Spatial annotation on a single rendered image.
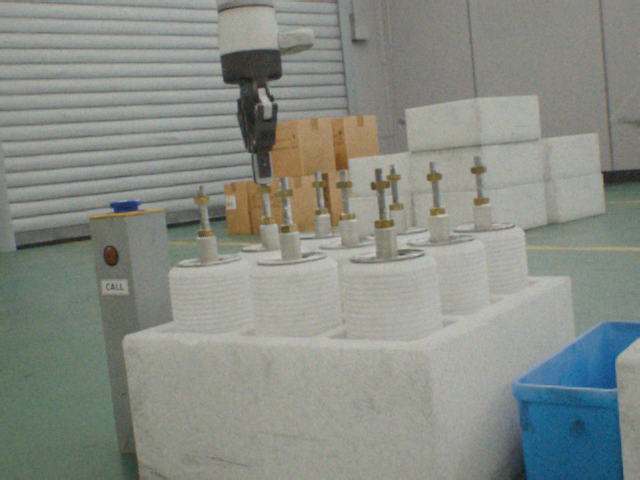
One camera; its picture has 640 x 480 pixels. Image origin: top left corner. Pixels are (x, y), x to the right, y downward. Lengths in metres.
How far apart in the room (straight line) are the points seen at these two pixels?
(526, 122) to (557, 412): 2.82
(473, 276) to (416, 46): 6.81
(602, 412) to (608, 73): 5.76
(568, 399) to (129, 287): 0.55
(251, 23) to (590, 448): 0.60
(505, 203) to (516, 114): 0.37
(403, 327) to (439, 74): 6.74
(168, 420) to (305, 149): 3.69
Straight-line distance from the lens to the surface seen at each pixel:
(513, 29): 7.02
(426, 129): 3.56
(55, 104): 6.08
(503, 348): 0.91
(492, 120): 3.44
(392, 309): 0.81
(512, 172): 3.54
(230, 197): 4.92
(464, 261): 0.92
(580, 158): 3.91
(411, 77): 7.74
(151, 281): 1.12
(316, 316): 0.88
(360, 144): 4.89
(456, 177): 3.48
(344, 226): 1.00
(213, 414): 0.93
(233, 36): 1.05
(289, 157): 4.65
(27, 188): 5.96
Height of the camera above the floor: 0.35
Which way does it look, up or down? 5 degrees down
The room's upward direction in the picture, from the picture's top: 6 degrees counter-clockwise
